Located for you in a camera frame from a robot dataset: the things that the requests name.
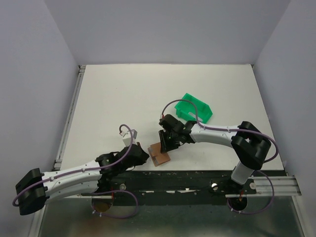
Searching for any green plastic bin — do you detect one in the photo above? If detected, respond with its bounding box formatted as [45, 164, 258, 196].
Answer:
[175, 93, 213, 123]

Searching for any tan leather card holder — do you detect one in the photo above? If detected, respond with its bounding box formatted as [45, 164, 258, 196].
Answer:
[148, 143, 171, 166]

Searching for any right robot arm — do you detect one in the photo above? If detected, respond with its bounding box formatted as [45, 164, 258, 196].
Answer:
[158, 114, 271, 194]

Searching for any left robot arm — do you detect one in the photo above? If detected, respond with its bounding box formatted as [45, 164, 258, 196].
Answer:
[12, 143, 149, 215]

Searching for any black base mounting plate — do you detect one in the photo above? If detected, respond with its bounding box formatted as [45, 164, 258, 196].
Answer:
[93, 170, 256, 206]

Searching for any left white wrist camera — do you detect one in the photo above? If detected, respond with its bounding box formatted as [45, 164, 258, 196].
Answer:
[120, 129, 137, 147]

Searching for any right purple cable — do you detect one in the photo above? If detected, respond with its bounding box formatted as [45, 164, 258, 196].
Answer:
[161, 99, 279, 215]

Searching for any purple cable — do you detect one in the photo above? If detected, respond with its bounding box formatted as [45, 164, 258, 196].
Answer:
[12, 123, 139, 218]
[161, 99, 279, 215]

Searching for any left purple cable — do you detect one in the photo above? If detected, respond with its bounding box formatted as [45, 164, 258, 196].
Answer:
[12, 123, 139, 218]

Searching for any aluminium extrusion rail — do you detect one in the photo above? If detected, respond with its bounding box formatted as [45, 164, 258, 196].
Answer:
[253, 176, 302, 197]

